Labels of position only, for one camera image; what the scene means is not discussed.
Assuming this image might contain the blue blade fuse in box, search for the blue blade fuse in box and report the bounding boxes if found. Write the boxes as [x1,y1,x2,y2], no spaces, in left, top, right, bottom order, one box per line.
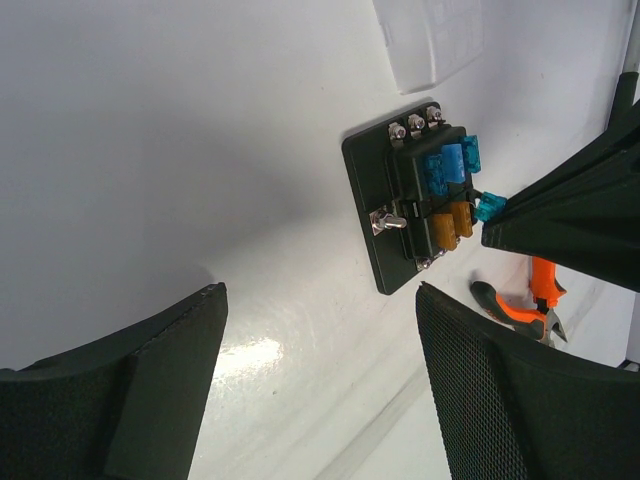
[423,154,449,197]

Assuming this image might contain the black handled claw hammer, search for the black handled claw hammer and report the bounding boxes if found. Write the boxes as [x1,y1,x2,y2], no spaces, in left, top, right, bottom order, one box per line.
[605,1,639,130]

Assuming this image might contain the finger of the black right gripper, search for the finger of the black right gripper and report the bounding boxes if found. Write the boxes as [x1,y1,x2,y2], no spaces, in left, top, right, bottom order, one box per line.
[481,145,639,292]
[499,101,639,219]

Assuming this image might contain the small blue fuse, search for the small blue fuse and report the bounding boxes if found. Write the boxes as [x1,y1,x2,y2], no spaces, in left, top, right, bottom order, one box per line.
[474,192,507,222]

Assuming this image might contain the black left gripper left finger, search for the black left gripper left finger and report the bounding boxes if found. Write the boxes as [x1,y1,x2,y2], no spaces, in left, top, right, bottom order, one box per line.
[1,283,228,479]

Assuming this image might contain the dark blue blade fuse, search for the dark blue blade fuse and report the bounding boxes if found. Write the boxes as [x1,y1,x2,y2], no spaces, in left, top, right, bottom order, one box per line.
[441,143,466,184]

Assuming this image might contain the orange blade fuse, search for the orange blade fuse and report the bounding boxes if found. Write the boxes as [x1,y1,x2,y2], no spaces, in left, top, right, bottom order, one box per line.
[450,201,473,238]
[431,213,458,251]

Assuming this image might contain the light blue blade fuse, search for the light blue blade fuse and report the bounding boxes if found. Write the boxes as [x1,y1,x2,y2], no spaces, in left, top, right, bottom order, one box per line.
[460,135,482,174]

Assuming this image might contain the clear plastic fuse box cover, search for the clear plastic fuse box cover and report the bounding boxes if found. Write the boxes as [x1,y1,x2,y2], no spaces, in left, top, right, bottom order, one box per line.
[373,0,484,95]

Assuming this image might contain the orange handled needle-nose pliers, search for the orange handled needle-nose pliers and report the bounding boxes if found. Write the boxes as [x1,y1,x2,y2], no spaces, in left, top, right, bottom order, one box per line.
[470,257,568,348]

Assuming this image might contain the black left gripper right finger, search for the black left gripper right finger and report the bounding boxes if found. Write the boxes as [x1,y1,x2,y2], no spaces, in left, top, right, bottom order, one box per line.
[416,283,639,479]

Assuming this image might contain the black fuse box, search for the black fuse box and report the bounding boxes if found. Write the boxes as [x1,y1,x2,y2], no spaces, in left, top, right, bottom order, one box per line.
[341,100,480,295]

